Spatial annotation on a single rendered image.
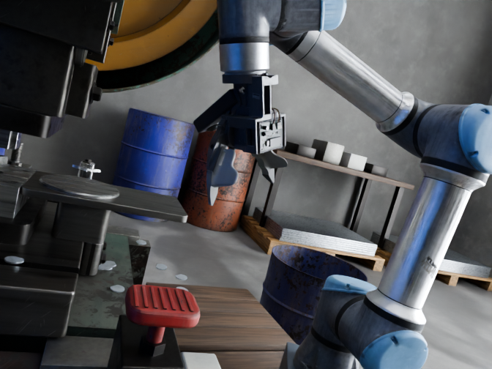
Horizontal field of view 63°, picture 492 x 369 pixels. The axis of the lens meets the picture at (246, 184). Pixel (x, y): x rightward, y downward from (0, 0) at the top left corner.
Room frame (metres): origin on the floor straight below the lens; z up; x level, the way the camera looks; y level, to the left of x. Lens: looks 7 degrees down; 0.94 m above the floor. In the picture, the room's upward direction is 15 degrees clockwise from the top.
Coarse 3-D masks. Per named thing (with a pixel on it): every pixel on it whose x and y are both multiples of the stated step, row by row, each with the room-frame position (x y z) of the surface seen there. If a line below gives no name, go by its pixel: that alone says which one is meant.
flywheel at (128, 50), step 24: (144, 0) 1.00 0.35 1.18; (168, 0) 1.02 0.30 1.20; (192, 0) 1.01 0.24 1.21; (216, 0) 1.03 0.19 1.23; (120, 24) 0.99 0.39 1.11; (144, 24) 1.01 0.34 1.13; (168, 24) 0.99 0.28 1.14; (192, 24) 1.01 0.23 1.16; (120, 48) 0.96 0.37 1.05; (144, 48) 0.98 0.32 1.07; (168, 48) 1.00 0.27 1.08
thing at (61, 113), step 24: (0, 24) 0.53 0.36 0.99; (0, 48) 0.53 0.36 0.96; (24, 48) 0.54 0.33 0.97; (48, 48) 0.55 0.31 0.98; (72, 48) 0.56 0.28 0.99; (0, 72) 0.53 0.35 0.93; (24, 72) 0.54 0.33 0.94; (48, 72) 0.55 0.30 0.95; (72, 72) 0.59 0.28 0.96; (96, 72) 0.63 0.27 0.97; (0, 96) 0.53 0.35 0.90; (24, 96) 0.54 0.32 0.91; (48, 96) 0.55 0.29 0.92; (72, 96) 0.59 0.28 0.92; (96, 96) 0.61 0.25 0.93
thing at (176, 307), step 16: (128, 288) 0.38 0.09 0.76; (144, 288) 0.38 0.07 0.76; (160, 288) 0.39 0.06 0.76; (176, 288) 0.40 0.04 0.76; (128, 304) 0.35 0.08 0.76; (144, 304) 0.35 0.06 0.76; (160, 304) 0.36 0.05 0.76; (176, 304) 0.37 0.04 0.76; (192, 304) 0.38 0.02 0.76; (144, 320) 0.34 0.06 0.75; (160, 320) 0.34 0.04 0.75; (176, 320) 0.35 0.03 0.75; (192, 320) 0.36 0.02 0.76; (160, 336) 0.37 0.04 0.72
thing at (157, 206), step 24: (24, 192) 0.56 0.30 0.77; (48, 192) 0.57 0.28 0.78; (72, 192) 0.59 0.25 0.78; (96, 192) 0.62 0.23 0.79; (120, 192) 0.69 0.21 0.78; (144, 192) 0.74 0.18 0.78; (72, 216) 0.60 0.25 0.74; (96, 216) 0.61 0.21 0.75; (144, 216) 0.62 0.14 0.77; (168, 216) 0.63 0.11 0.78; (96, 240) 0.61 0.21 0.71; (96, 264) 0.62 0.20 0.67
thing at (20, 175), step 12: (0, 168) 0.63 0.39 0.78; (12, 168) 0.65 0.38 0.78; (24, 168) 0.67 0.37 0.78; (0, 180) 0.56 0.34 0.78; (12, 180) 0.58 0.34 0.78; (24, 180) 0.60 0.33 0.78; (0, 192) 0.54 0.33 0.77; (12, 192) 0.55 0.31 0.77; (0, 204) 0.54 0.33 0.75; (12, 204) 0.55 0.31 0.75; (12, 216) 0.55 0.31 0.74
